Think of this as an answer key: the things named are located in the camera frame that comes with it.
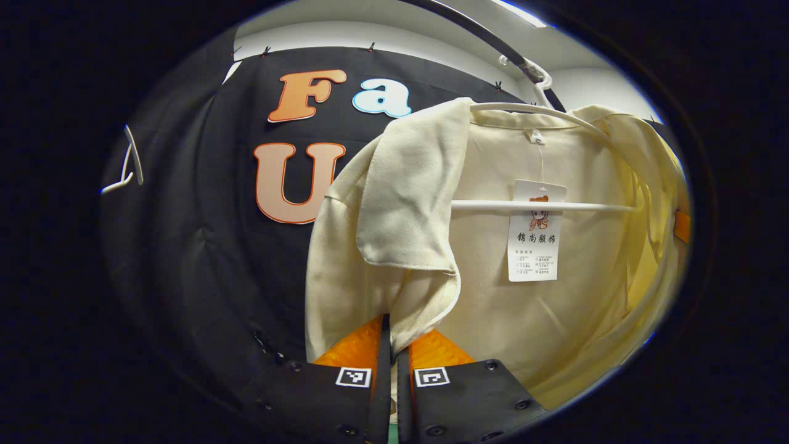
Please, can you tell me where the black backdrop cloth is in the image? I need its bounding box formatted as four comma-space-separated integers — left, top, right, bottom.
102, 31, 679, 401

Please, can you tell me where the white hanger with crossbar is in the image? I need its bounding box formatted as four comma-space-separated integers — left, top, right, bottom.
100, 125, 144, 195
450, 55, 639, 213

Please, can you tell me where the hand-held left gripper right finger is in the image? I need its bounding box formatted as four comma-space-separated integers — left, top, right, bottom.
398, 329, 549, 444

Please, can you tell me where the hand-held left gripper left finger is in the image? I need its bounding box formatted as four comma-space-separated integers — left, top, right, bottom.
237, 314, 392, 444

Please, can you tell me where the black clothes rack rail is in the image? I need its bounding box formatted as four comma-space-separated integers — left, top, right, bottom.
401, 0, 566, 113

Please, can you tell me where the black binder clip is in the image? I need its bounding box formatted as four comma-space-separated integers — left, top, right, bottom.
254, 332, 285, 363

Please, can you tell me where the cream collared shirt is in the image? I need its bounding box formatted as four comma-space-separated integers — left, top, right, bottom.
305, 97, 691, 411

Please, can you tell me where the large ceiling light panel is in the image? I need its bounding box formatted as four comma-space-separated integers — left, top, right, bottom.
490, 0, 548, 28

